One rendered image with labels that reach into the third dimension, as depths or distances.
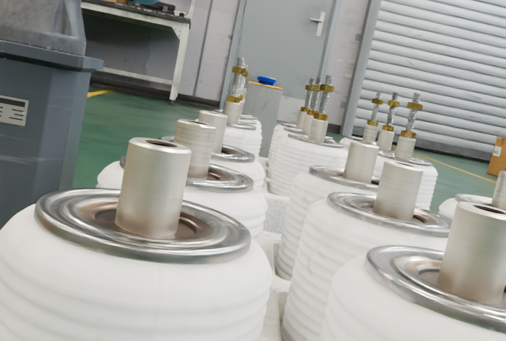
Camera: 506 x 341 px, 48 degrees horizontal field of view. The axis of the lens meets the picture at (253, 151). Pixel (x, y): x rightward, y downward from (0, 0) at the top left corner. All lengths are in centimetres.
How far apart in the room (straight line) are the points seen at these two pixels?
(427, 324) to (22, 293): 12
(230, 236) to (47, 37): 67
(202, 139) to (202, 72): 543
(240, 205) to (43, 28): 60
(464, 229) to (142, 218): 11
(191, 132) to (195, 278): 15
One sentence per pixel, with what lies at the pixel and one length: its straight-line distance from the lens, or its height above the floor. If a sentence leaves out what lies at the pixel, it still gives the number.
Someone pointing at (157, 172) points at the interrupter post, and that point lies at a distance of 19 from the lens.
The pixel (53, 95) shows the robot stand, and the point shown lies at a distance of 83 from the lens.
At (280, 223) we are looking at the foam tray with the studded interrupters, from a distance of 69.
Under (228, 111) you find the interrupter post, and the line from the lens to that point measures 74.
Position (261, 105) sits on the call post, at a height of 27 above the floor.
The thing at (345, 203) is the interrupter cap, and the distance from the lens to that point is 32.
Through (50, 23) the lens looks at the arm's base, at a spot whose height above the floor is 34.
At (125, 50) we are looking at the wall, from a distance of 578.
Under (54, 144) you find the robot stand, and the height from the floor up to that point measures 17.
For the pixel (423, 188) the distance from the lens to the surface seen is 75.
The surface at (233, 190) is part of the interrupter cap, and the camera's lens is 29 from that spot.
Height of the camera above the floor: 31
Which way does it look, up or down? 6 degrees down
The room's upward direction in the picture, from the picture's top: 11 degrees clockwise
